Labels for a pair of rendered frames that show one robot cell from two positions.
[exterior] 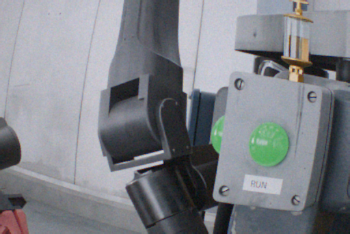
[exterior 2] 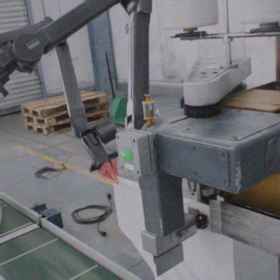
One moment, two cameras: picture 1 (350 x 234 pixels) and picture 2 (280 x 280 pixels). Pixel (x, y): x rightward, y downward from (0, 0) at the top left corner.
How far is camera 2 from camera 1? 58 cm
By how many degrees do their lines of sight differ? 29
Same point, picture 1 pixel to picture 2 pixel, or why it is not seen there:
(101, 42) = not seen: hidden behind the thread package
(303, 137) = (134, 153)
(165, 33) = (141, 94)
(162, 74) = (139, 111)
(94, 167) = (255, 76)
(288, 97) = (129, 140)
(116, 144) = not seen: hidden behind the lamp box
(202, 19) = not seen: outside the picture
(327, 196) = (160, 167)
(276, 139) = (125, 155)
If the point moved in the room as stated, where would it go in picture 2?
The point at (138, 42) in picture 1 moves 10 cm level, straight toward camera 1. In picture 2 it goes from (131, 100) to (117, 108)
